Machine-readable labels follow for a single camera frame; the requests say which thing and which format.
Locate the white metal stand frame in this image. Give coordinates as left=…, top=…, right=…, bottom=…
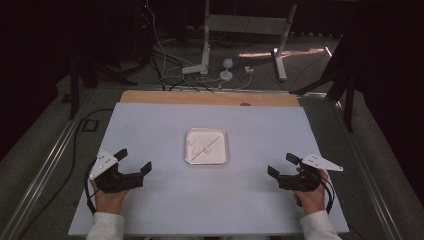
left=199, top=0, right=298, bottom=82

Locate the person's right hand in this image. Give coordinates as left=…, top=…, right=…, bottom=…
left=292, top=167, right=330, bottom=216

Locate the white square tray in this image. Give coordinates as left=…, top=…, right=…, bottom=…
left=183, top=127, right=231, bottom=166

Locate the person's left hand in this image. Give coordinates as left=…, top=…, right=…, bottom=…
left=89, top=177, right=130, bottom=215

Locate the white power strip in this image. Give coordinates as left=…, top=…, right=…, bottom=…
left=181, top=63, right=208, bottom=75

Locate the black floor cable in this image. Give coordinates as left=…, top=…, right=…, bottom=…
left=15, top=107, right=115, bottom=240

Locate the white round device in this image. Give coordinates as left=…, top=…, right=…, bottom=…
left=219, top=57, right=235, bottom=82

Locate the pale blue table mat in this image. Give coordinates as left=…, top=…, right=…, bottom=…
left=67, top=101, right=350, bottom=237

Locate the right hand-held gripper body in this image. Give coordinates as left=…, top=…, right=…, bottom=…
left=276, top=152, right=345, bottom=193

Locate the aluminium floor rail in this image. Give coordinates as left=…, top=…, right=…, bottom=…
left=0, top=89, right=95, bottom=240
left=332, top=99, right=403, bottom=240

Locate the black tripod stand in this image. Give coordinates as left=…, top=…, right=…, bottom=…
left=67, top=49, right=138, bottom=121
left=288, top=33, right=357, bottom=133

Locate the white cable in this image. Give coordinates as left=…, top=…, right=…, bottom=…
left=144, top=0, right=201, bottom=88

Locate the right hand-held gripper cable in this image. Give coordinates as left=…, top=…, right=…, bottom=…
left=319, top=175, right=336, bottom=215

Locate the hand-held gripper cable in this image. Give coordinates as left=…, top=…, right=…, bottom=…
left=83, top=161, right=100, bottom=215
left=319, top=175, right=336, bottom=215

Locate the left hand-held gripper cable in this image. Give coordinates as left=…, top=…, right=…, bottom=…
left=83, top=161, right=100, bottom=215

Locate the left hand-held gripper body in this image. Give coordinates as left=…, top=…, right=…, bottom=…
left=88, top=148, right=145, bottom=194

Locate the thin wooden skewer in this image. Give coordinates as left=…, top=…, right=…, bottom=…
left=193, top=135, right=222, bottom=161

